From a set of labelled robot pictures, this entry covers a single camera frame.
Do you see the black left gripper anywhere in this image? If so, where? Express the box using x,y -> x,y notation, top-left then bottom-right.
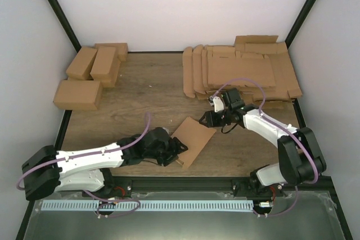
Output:
145,138 -> 188,167

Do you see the cardboard box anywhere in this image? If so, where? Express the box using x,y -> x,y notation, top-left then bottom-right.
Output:
66,47 -> 97,80
100,57 -> 120,88
53,80 -> 103,111
94,43 -> 128,62
172,117 -> 217,170
90,47 -> 117,80

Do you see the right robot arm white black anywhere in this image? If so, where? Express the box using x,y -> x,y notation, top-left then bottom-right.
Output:
199,88 -> 327,197

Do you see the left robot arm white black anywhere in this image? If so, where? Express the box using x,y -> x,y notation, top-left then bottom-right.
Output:
22,127 -> 188,201

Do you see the folded cardboard box front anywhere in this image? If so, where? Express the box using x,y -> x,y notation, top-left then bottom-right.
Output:
53,80 -> 103,111

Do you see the stack of flat cardboard blanks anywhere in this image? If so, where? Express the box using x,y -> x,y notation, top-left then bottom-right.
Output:
182,35 -> 303,103

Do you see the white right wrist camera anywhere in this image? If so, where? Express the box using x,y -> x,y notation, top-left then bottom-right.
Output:
208,96 -> 224,113

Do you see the black aluminium frame rail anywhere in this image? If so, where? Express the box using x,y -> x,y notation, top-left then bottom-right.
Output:
106,175 -> 332,196

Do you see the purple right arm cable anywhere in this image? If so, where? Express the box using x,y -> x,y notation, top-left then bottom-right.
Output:
213,78 -> 320,218

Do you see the light blue slotted cable duct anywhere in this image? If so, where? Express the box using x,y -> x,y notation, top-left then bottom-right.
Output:
40,200 -> 254,212

